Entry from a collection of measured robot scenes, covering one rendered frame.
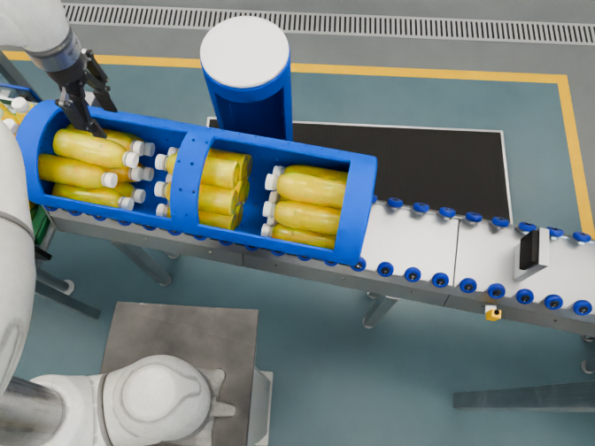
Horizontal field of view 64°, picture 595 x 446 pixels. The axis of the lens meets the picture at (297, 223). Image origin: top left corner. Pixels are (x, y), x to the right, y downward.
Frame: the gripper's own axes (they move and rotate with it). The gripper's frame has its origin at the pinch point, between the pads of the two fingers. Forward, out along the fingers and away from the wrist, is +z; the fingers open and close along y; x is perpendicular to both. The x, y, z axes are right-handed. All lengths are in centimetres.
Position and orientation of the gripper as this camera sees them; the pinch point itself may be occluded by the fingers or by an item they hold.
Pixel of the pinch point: (101, 116)
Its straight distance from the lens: 116.8
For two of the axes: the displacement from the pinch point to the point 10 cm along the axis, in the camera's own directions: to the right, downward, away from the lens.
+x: -9.8, -2.0, 0.7
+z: -0.1, 3.4, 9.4
